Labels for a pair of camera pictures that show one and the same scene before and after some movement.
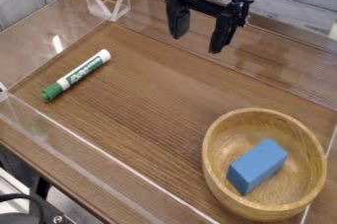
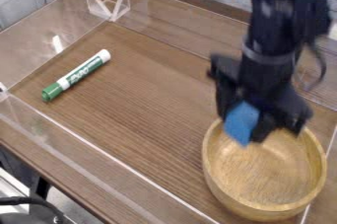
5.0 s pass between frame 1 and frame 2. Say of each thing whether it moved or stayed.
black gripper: moved
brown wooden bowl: stayed
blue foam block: moved
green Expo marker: stayed
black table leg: stayed
